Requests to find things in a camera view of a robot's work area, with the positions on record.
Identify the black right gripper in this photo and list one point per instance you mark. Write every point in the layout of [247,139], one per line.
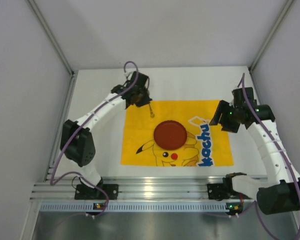
[225,116]

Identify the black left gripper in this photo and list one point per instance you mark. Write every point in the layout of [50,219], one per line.
[140,97]

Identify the gold spoon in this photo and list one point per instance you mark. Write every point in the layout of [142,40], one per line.
[152,114]

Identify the yellow pikachu placemat cloth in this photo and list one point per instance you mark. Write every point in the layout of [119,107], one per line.
[205,146]

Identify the red round plate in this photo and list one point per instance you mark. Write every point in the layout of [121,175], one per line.
[170,135]

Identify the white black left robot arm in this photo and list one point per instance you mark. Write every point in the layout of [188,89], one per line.
[77,141]

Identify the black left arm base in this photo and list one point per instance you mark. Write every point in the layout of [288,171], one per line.
[84,192]

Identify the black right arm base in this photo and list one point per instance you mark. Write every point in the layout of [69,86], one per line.
[224,190]

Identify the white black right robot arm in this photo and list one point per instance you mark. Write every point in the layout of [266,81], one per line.
[281,192]

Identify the right aluminium frame post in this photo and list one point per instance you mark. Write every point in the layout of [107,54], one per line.
[283,13]

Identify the aluminium frame post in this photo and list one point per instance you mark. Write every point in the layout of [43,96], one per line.
[283,13]
[50,35]

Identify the aluminium mounting rail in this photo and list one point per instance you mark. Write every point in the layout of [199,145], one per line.
[133,188]

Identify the left aluminium frame post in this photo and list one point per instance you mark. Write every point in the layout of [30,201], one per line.
[50,35]

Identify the white slotted cable duct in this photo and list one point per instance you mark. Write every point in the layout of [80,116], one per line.
[142,207]

